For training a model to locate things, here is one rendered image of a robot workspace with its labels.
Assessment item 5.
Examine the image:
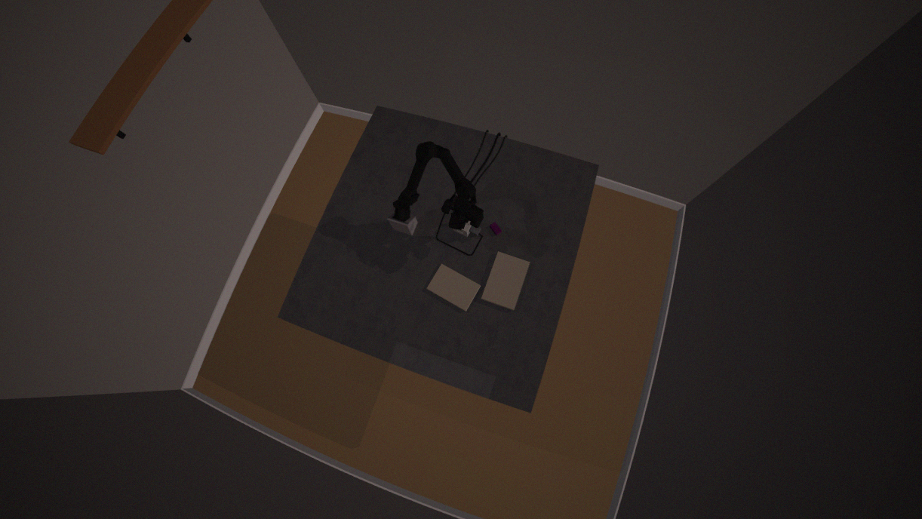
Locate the beige flat board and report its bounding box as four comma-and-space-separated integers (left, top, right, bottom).
426, 264, 481, 312

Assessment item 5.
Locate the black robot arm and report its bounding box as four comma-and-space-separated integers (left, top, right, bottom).
392, 141, 484, 230

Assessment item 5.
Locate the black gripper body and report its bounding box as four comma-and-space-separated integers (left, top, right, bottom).
441, 198, 484, 228

